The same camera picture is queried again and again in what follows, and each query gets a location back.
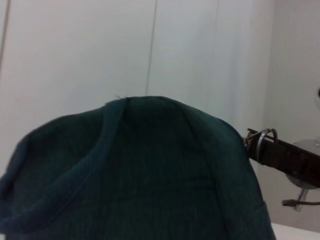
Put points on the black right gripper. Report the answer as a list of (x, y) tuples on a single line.
[(302, 167)]

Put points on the dark teal fabric bag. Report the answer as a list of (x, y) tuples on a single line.
[(140, 175)]

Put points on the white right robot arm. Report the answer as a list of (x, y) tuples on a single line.
[(308, 145)]

